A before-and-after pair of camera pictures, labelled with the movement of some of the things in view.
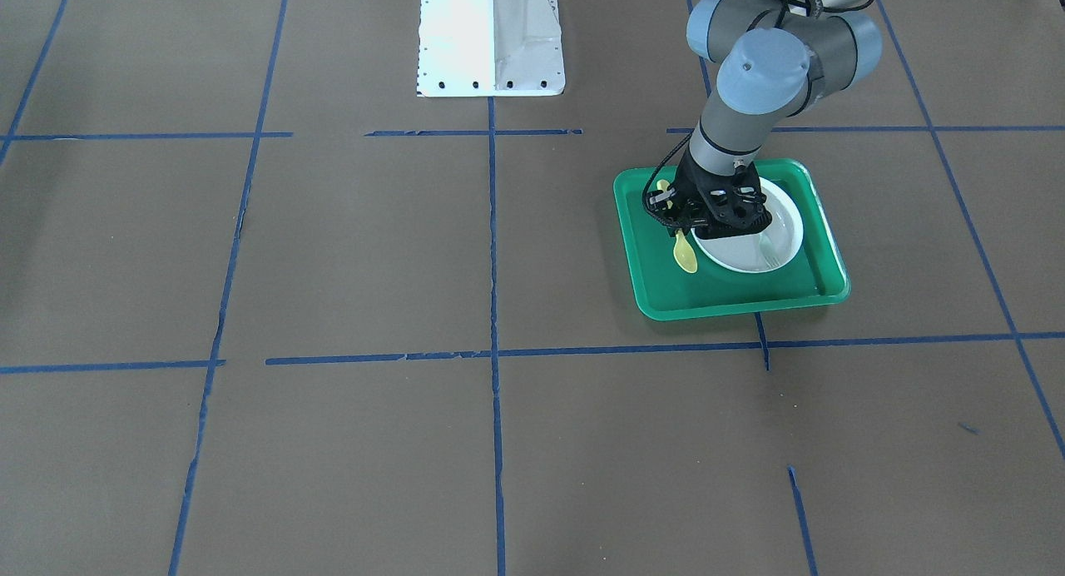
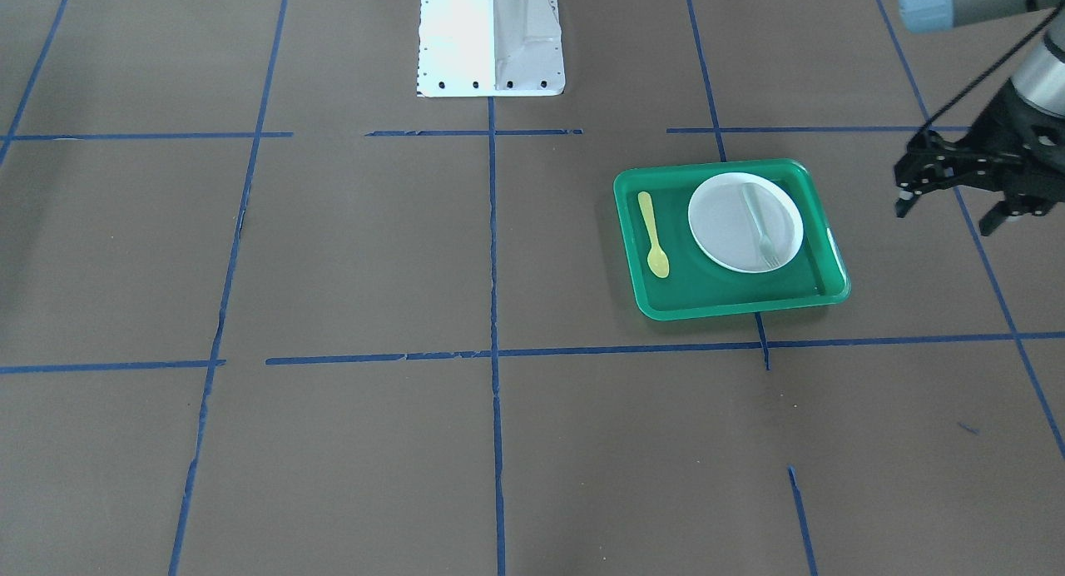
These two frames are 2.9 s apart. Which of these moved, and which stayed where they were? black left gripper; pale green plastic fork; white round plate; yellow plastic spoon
Moved: yellow plastic spoon; black left gripper
Stayed: pale green plastic fork; white round plate
